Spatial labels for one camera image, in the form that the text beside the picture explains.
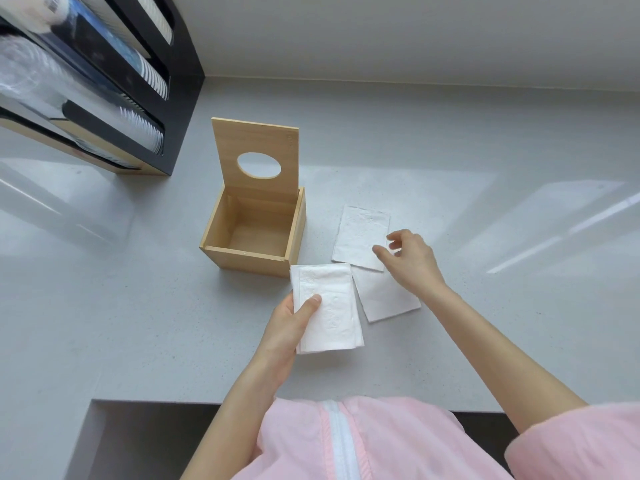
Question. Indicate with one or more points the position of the person's left forearm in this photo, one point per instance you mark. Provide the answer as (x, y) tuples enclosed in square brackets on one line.
[(235, 419)]

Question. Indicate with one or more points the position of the person's right hand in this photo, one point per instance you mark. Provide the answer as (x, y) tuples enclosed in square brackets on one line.
[(415, 264)]

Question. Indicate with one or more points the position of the stack of clear plastic cups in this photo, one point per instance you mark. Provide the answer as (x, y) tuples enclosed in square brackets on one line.
[(145, 129)]

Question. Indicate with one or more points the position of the person's left thumb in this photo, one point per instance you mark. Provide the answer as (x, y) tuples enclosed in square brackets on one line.
[(308, 307)]

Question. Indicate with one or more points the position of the white paper napkin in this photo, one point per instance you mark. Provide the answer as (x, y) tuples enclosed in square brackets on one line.
[(384, 298), (357, 234)]

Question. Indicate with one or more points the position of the person's left hand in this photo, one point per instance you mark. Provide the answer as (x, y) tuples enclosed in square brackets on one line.
[(280, 334)]

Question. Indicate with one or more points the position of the stack of white paper napkins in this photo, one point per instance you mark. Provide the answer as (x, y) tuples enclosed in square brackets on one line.
[(336, 314)]

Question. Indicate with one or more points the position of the stack of white paper cups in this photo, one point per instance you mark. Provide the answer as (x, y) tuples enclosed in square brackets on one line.
[(161, 17)]

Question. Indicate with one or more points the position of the person's right thumb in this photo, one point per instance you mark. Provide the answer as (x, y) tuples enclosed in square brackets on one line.
[(386, 257)]

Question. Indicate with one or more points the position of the black cup dispenser rack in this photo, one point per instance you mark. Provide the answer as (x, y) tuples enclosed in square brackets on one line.
[(180, 69)]

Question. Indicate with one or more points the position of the stack of striped paper cups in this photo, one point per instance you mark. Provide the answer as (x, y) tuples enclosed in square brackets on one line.
[(152, 74)]

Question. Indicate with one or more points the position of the pink jacket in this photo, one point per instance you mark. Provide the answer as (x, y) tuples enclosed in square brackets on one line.
[(410, 444)]

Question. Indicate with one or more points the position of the person's right forearm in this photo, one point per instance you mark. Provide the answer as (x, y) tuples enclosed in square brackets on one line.
[(500, 354)]

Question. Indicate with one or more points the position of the wooden tissue box with lid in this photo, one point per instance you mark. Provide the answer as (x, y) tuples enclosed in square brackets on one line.
[(227, 257)]

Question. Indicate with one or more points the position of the plastic-wrapped stack of clear lids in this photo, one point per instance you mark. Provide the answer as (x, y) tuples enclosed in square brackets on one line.
[(30, 74)]

